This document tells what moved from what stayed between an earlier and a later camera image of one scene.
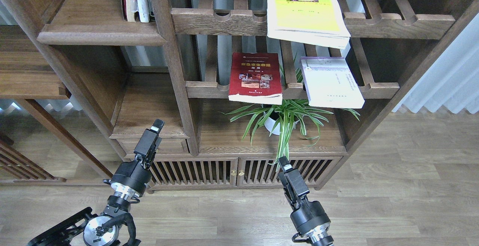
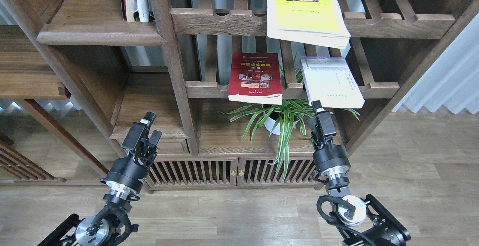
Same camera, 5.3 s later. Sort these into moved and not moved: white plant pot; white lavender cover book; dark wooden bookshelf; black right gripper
Moved: black right gripper
Not moved: white lavender cover book; dark wooden bookshelf; white plant pot
